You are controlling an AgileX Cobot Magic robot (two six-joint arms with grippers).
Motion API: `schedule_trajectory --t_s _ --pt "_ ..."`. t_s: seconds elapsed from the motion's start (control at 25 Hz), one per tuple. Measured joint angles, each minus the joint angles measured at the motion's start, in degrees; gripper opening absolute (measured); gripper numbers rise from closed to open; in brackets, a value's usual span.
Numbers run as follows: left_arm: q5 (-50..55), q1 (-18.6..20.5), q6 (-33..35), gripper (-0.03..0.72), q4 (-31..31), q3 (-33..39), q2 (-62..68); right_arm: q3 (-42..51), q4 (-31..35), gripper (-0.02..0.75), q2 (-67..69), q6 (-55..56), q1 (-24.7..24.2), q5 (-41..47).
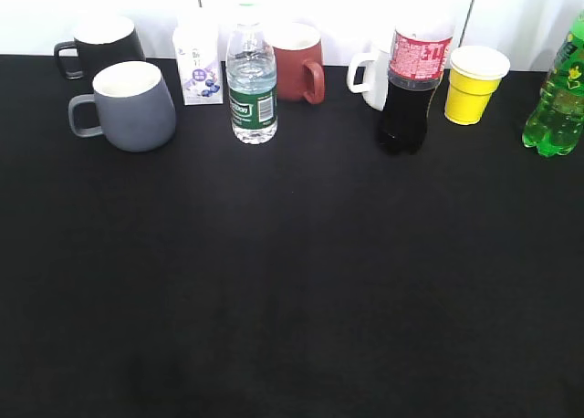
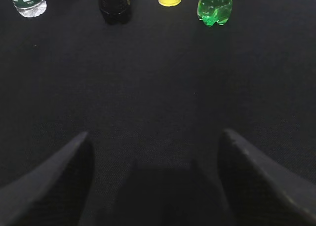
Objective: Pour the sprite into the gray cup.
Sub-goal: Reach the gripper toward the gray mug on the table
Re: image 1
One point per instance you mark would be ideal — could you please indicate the black mug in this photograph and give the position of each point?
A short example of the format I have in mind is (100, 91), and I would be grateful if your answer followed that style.
(100, 41)

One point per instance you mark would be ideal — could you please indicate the grey mug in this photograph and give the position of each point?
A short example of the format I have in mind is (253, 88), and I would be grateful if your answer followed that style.
(135, 108)

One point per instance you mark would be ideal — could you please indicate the white milk carton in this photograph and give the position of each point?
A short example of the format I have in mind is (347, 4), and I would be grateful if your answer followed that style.
(195, 41)

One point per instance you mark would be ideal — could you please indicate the clear water bottle green label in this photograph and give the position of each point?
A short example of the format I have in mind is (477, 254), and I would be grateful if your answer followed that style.
(250, 65)

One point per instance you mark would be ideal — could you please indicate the yellow paper cup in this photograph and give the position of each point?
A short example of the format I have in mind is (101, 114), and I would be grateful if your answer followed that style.
(476, 72)

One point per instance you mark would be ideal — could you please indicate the red mug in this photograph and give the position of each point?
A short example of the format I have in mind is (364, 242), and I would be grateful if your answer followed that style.
(299, 62)

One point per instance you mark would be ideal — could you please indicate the green soda bottle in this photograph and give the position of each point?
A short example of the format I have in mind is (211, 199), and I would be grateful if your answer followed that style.
(555, 125)

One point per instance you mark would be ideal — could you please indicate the cola bottle red label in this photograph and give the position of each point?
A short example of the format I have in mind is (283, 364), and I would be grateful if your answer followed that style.
(419, 50)

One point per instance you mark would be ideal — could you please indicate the white mug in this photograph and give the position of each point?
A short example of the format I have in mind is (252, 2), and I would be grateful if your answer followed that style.
(374, 84)

